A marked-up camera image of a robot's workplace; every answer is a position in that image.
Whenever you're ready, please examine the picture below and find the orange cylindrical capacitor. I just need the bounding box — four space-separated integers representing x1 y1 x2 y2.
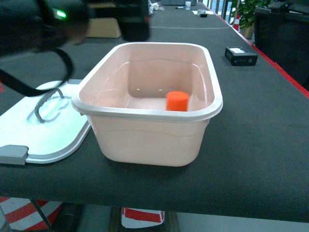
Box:
166 91 189 112

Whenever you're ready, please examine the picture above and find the pink plastic box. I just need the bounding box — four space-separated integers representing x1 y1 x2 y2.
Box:
71 43 223 167

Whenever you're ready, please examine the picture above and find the white box lid with handle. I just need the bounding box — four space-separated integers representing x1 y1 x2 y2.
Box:
0 79 91 165

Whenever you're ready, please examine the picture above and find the cardboard box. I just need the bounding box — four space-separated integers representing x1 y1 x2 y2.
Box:
86 18 121 38

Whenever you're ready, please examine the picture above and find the black battery pack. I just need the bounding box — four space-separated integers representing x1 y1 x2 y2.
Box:
225 47 258 66

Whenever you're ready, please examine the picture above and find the red white striped bollard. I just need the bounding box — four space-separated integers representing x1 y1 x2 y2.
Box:
121 207 165 229

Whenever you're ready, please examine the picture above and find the black table mat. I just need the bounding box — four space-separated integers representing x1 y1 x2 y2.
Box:
0 6 309 222

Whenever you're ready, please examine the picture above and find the white paper cup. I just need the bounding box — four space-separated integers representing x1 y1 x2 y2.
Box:
185 1 192 10

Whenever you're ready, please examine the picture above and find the potted green plant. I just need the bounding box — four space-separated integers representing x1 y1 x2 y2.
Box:
231 0 275 39

